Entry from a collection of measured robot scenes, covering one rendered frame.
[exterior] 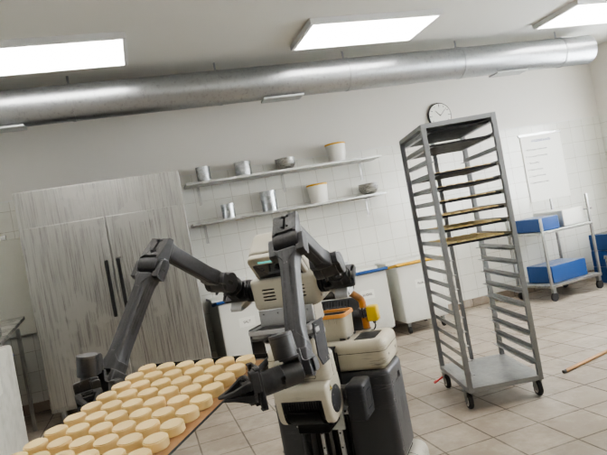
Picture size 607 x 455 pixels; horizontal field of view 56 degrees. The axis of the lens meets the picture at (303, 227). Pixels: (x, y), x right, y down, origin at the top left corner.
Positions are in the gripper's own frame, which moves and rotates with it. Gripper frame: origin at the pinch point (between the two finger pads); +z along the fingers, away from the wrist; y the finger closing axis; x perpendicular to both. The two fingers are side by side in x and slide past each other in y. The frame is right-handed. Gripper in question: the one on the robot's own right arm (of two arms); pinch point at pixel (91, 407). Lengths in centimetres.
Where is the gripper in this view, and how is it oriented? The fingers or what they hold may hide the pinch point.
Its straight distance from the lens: 156.9
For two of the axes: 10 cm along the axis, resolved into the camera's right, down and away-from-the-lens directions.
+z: 4.0, -0.1, -9.2
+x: 8.9, -2.2, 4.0
